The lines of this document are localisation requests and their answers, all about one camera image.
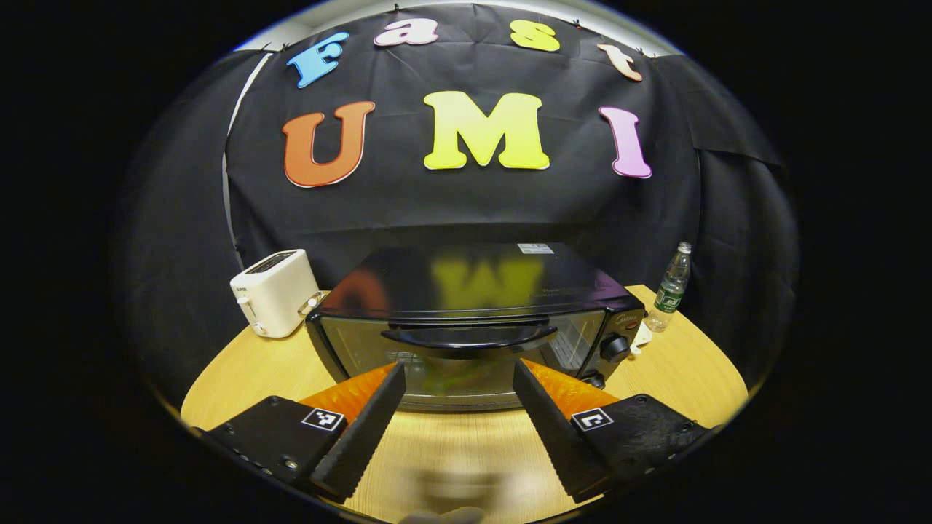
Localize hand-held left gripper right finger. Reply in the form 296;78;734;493
512;358;718;504

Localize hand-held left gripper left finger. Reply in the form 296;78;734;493
200;362;407;503

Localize black electric oven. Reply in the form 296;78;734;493
304;242;647;413

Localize white toaster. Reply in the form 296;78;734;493
229;249;321;339

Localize clear bottle with green label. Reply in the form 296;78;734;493
647;242;692;333

